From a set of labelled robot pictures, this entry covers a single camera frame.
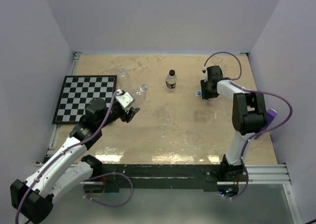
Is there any black bottle cap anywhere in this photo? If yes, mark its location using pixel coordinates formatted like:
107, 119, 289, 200
169, 70, 175, 76

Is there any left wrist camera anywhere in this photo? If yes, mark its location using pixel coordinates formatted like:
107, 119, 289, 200
115, 89, 134, 111

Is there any small clear plastic bottle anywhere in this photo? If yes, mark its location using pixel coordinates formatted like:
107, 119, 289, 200
165, 74, 177, 89

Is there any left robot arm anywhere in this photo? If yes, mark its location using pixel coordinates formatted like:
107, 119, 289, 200
10, 94, 139, 224

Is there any black white checkerboard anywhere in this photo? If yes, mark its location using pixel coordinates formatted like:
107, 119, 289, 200
61, 75, 117, 124

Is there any purple cable loop front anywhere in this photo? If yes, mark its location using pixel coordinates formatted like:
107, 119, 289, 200
83, 172, 134, 207

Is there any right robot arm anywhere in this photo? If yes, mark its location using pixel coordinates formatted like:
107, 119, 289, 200
200, 66, 268, 181

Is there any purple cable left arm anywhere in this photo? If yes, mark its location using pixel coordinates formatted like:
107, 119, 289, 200
14, 90, 121, 224

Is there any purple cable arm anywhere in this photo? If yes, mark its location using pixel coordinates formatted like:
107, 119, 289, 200
202, 51, 294, 200
14, 90, 121, 224

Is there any aluminium rail left edge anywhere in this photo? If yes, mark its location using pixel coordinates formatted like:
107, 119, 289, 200
43, 52, 82, 163

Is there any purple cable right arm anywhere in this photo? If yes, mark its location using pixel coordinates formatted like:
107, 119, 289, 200
202, 51, 294, 200

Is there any purple object table edge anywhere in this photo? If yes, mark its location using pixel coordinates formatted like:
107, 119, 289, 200
262, 108, 278, 131

